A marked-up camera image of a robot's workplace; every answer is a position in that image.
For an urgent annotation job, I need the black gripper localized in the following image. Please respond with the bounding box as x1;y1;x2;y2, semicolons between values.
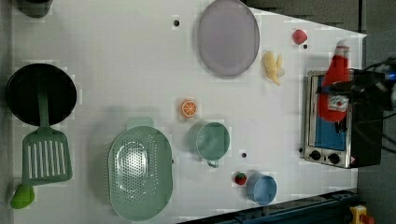
317;69;395;133

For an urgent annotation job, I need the red plush ketchup bottle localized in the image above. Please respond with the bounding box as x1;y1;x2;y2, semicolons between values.
318;40;349;122

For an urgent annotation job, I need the grey round plate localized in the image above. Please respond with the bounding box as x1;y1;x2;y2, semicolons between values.
197;0;260;76

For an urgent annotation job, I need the silver toaster oven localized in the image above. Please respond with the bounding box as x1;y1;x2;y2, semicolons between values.
303;71;383;169

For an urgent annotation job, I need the yellow peeled banana toy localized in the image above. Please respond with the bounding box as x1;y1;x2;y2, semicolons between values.
262;51;285;86

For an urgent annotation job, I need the yellow red emergency button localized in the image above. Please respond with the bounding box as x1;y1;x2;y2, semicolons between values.
349;205;375;224

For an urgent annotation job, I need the blue cup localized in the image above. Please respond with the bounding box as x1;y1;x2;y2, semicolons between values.
246;172;277;205

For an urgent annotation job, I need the red strawberry toy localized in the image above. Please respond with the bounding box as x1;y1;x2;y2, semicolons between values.
234;173;247;186

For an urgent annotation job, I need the orange slice toy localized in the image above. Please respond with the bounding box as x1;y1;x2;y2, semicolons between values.
180;100;197;118

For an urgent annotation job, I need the green oval colander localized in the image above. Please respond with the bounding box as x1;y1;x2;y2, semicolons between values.
107;117;173;221

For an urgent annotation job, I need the green slotted spatula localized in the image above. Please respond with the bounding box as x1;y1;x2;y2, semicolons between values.
21;74;73;186

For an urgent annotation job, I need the black frying pan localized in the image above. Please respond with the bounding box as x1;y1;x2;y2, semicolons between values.
6;63;77;126

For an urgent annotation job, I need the dark container top left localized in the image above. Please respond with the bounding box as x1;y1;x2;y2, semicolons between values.
16;0;53;18

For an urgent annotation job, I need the green pear toy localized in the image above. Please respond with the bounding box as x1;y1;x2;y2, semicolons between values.
10;184;35;209

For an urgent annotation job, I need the blue metal table rail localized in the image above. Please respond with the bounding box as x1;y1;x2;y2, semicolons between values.
178;190;361;224

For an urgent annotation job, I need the green cup with handle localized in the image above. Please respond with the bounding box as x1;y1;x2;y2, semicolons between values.
188;120;231;168

